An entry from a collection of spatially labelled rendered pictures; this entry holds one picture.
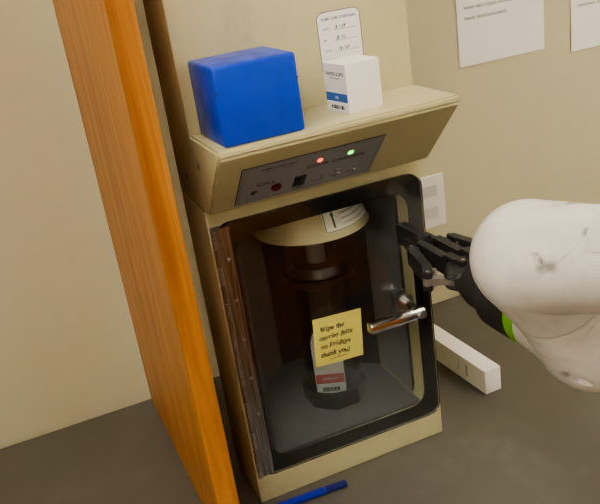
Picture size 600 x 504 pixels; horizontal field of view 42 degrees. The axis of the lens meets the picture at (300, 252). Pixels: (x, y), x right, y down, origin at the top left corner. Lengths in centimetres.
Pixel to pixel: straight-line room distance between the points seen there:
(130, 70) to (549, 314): 49
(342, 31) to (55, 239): 66
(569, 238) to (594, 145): 126
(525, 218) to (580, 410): 72
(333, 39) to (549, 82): 85
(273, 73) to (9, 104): 60
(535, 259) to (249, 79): 38
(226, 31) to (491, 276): 46
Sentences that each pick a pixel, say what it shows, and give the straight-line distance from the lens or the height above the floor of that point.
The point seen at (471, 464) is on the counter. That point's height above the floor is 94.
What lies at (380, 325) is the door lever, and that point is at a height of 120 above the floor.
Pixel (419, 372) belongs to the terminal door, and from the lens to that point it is 124.
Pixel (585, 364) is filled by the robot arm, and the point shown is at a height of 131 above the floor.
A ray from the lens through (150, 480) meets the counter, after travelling 135.
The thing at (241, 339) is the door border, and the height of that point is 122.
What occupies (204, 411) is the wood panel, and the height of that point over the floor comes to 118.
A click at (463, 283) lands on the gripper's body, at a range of 94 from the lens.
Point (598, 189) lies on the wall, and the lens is 197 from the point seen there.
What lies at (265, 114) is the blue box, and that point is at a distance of 90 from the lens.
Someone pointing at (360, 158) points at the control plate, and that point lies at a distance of 101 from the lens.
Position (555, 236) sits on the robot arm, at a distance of 68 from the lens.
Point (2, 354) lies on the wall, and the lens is 151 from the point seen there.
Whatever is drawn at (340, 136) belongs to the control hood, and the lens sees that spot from 94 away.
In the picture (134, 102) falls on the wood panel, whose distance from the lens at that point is 88.
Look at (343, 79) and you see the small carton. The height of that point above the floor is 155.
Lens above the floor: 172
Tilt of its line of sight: 22 degrees down
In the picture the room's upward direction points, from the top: 9 degrees counter-clockwise
